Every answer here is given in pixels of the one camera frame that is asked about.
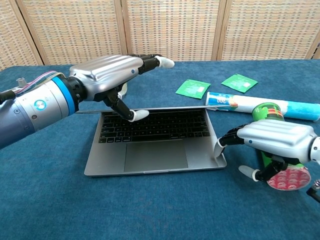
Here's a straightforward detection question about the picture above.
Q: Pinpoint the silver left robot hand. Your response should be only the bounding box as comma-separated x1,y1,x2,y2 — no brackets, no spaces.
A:
69,53,175,123

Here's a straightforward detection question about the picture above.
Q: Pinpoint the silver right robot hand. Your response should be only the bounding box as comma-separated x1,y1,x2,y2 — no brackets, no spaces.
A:
214,119,316,182

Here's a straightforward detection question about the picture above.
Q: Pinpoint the silver laptop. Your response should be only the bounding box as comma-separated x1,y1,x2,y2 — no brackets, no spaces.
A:
74,104,231,177

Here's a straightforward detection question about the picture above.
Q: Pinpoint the yellow green plastic bottle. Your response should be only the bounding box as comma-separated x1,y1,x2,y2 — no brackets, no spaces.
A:
117,83,129,100

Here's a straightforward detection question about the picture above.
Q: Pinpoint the blue white roll tube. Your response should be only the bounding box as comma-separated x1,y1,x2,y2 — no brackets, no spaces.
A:
205,91,320,123

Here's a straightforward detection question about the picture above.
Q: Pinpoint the green Pringles can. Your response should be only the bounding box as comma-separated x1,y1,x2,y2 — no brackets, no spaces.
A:
251,102,312,192

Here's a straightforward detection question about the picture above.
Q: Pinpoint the woven bamboo screen panel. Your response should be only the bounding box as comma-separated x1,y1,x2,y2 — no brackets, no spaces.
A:
121,0,227,63
216,0,320,62
16,0,130,66
0,0,45,72

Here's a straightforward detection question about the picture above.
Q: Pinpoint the green sachet packet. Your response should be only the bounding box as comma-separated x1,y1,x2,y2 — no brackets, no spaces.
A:
175,79,212,100
221,73,259,93

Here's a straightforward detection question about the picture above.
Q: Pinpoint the teal tablecloth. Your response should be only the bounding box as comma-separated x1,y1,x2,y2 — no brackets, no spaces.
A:
0,58,320,240

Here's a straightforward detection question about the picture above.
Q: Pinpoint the black cable connector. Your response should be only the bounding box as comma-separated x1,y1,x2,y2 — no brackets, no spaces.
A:
306,179,320,201

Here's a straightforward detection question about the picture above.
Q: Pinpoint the multicoloured wire bundle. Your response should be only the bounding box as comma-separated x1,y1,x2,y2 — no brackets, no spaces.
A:
18,71,65,93

